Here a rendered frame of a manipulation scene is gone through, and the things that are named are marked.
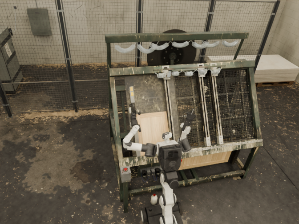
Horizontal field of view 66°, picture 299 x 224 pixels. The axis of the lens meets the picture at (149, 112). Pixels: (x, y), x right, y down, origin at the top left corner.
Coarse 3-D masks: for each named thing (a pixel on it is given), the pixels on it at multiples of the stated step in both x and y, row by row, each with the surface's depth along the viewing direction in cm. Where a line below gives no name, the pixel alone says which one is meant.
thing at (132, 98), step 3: (129, 87) 312; (129, 90) 313; (132, 96) 312; (132, 99) 312; (132, 102) 312; (135, 135) 311; (135, 138) 311; (138, 138) 312; (135, 141) 310; (138, 141) 311; (138, 153) 311
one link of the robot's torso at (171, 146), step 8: (160, 144) 267; (168, 144) 266; (176, 144) 264; (160, 152) 262; (168, 152) 252; (176, 152) 255; (160, 160) 265; (168, 160) 255; (176, 160) 258; (168, 168) 261; (176, 168) 264
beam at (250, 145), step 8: (216, 144) 340; (224, 144) 339; (232, 144) 342; (240, 144) 345; (248, 144) 348; (256, 144) 351; (192, 152) 327; (200, 152) 330; (208, 152) 332; (216, 152) 335; (120, 160) 304; (128, 160) 306; (136, 160) 308; (144, 160) 311; (152, 160) 313
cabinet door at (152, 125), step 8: (160, 112) 322; (144, 120) 317; (152, 120) 320; (160, 120) 322; (144, 128) 316; (152, 128) 319; (160, 128) 322; (144, 136) 316; (152, 136) 318; (160, 136) 321; (144, 152) 314
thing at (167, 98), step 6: (162, 66) 317; (168, 66) 319; (168, 72) 319; (162, 78) 327; (168, 78) 318; (168, 84) 321; (168, 90) 321; (168, 96) 321; (168, 102) 324; (168, 108) 320; (168, 114) 319; (168, 120) 321; (168, 126) 323; (174, 138) 320
